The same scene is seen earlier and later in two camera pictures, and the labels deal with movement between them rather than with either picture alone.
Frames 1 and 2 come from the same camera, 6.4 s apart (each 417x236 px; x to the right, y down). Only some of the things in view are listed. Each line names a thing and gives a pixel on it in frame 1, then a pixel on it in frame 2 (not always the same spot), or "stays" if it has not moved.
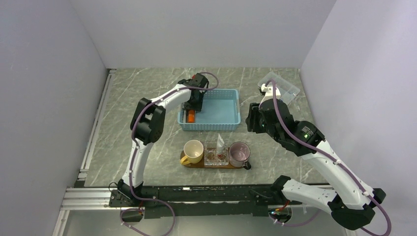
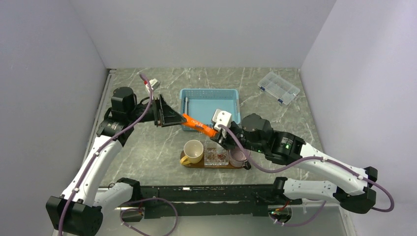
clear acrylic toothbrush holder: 213,158 stays
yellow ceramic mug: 193,150 stays
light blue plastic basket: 221,111 stays
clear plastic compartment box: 288,91 stays
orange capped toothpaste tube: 191,116 to 200,127
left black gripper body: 195,104 to 153,113
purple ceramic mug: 239,154 stays
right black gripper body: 257,123 to 224,138
